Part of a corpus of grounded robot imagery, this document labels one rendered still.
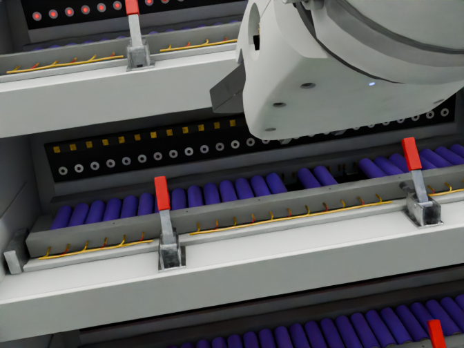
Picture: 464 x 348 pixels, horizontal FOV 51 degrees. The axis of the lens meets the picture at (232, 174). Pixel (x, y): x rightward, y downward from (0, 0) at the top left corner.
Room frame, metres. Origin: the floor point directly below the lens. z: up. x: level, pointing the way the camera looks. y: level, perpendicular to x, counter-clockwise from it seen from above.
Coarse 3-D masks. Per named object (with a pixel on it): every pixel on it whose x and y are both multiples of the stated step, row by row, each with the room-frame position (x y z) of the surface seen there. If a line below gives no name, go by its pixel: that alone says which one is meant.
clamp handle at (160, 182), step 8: (160, 176) 0.50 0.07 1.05; (160, 184) 0.50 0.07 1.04; (160, 192) 0.50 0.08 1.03; (160, 200) 0.49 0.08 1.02; (168, 200) 0.49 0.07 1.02; (160, 208) 0.49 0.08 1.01; (168, 208) 0.49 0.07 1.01; (160, 216) 0.49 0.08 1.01; (168, 216) 0.49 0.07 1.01; (168, 224) 0.49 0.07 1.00; (168, 232) 0.49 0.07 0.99; (168, 240) 0.48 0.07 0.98
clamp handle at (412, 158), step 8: (408, 144) 0.51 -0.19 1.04; (408, 152) 0.51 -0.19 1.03; (416, 152) 0.51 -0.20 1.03; (408, 160) 0.51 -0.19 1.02; (416, 160) 0.51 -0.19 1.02; (408, 168) 0.51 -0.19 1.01; (416, 168) 0.51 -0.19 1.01; (416, 176) 0.51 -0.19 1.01; (416, 184) 0.50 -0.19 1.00; (424, 184) 0.50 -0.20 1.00; (416, 192) 0.50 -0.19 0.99; (424, 192) 0.50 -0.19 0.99; (416, 200) 0.51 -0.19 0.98; (424, 200) 0.50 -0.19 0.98
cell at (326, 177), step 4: (316, 168) 0.62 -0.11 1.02; (320, 168) 0.62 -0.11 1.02; (324, 168) 0.62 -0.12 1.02; (316, 172) 0.62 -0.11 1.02; (320, 172) 0.61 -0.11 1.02; (324, 172) 0.60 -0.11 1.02; (328, 172) 0.61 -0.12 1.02; (316, 176) 0.61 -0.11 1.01; (320, 176) 0.60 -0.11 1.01; (324, 176) 0.59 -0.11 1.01; (328, 176) 0.59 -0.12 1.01; (332, 176) 0.60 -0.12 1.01; (320, 180) 0.60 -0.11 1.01; (324, 180) 0.59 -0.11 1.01; (328, 180) 0.58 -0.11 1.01; (332, 180) 0.58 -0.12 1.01; (320, 184) 0.60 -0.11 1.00; (324, 184) 0.58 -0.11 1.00; (328, 184) 0.57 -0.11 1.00; (332, 184) 0.57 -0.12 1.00
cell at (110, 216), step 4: (108, 200) 0.61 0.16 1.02; (112, 200) 0.60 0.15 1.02; (116, 200) 0.61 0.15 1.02; (120, 200) 0.61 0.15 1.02; (108, 204) 0.60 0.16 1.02; (112, 204) 0.59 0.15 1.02; (116, 204) 0.60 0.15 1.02; (120, 204) 0.61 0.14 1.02; (108, 208) 0.58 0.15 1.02; (112, 208) 0.58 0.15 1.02; (116, 208) 0.59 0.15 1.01; (120, 208) 0.60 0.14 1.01; (108, 212) 0.57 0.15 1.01; (112, 212) 0.57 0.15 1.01; (116, 212) 0.58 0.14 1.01; (120, 212) 0.60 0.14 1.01; (104, 216) 0.57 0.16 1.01; (108, 216) 0.56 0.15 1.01; (112, 216) 0.56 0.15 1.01; (116, 216) 0.57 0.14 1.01; (104, 220) 0.56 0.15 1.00
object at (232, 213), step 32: (288, 192) 0.55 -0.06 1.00; (320, 192) 0.54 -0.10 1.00; (352, 192) 0.54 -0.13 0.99; (384, 192) 0.55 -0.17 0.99; (448, 192) 0.54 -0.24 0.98; (96, 224) 0.54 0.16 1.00; (128, 224) 0.53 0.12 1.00; (160, 224) 0.53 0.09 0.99; (192, 224) 0.54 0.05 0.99; (224, 224) 0.54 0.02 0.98; (256, 224) 0.53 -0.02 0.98; (32, 256) 0.53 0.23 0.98
